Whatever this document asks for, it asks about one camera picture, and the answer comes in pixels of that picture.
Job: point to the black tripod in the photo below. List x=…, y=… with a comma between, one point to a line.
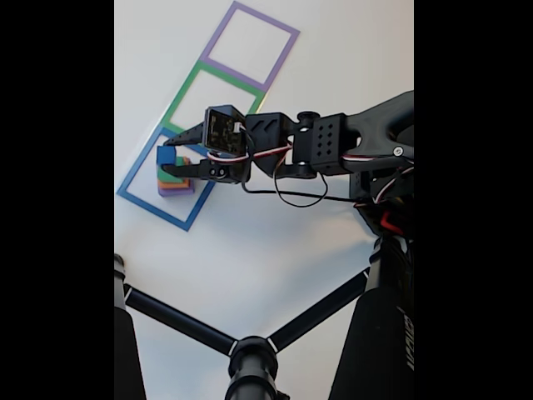
x=250, y=362

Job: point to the purple square frame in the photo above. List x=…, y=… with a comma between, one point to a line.
x=287, y=46

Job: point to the green cube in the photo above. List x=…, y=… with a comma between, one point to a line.
x=181, y=160

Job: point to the small blue cube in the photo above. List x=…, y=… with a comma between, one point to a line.
x=165, y=156

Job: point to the red black table clamp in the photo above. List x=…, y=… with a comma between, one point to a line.
x=391, y=221

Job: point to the purple block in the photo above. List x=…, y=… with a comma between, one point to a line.
x=179, y=191

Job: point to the blue square frame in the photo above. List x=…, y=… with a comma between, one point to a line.
x=166, y=212

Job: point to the orange cube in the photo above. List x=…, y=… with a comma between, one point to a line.
x=185, y=182

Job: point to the gripper camera board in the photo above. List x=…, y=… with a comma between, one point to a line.
x=222, y=129

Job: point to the green square frame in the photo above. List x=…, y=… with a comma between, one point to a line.
x=179, y=100

